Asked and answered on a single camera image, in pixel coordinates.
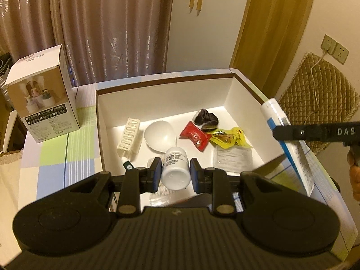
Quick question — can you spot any brown cardboard box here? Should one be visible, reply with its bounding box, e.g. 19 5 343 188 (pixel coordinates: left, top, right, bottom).
96 72 287 213

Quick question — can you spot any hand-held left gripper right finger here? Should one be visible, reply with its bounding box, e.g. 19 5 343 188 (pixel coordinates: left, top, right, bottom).
190 157 284 217

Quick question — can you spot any wall socket with plug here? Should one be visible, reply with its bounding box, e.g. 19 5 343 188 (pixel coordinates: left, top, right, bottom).
321 34 336 54

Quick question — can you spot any plaid tablecloth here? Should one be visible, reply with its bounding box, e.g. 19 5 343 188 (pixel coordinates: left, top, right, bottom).
18 67 355 259

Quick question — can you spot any quilted tan chair cover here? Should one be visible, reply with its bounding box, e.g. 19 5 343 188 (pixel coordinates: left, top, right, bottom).
278 52 360 155

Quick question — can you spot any white plastic rice spoon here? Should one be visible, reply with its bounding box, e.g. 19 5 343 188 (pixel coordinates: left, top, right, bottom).
144 120 177 154

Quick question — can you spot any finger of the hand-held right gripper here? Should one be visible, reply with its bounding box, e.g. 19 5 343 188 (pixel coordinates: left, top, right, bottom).
272 122 324 142

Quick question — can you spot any dark brown candy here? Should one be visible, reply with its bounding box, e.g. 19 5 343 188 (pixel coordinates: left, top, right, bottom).
193 108 220 133

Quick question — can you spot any person's right hand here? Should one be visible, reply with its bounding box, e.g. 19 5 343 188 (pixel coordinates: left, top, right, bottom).
347 148 360 203

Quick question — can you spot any gold curtain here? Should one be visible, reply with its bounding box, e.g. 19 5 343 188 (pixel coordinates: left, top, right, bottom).
231 0 320 99

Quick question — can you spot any white product carton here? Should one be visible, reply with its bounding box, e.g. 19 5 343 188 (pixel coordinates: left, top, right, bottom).
6 44 80 143

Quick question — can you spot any empty wall socket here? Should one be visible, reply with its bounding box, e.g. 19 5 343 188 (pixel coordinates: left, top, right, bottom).
333 42 350 65

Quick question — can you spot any red snack packet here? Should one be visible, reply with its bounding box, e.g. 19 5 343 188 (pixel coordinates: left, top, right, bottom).
179 121 212 152

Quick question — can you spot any white pill bottle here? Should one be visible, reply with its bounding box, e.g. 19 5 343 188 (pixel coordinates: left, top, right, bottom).
161 147 192 190

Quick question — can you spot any brown sheer curtain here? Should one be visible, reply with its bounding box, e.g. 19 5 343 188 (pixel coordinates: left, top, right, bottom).
0 0 176 88

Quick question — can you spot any white plastic slotted holder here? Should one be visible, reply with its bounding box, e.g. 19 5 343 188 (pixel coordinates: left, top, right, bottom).
117 117 142 158

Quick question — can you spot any bag of cotton swabs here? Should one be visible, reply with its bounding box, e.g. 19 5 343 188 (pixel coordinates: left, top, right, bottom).
148 186 180 207

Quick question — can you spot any white blue toothpaste tube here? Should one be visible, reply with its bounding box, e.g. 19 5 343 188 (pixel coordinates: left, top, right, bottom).
260 98 315 197

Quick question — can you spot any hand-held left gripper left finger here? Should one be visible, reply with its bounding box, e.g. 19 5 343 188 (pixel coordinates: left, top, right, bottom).
66 157 163 218

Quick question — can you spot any white charger cable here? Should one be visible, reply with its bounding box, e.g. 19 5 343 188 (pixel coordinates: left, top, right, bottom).
305 51 328 124

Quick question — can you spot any small dark green tube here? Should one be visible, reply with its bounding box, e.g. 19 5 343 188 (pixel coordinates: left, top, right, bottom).
121 157 134 172

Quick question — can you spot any yellow snack packet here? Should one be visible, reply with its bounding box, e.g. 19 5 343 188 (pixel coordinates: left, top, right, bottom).
209 128 253 149

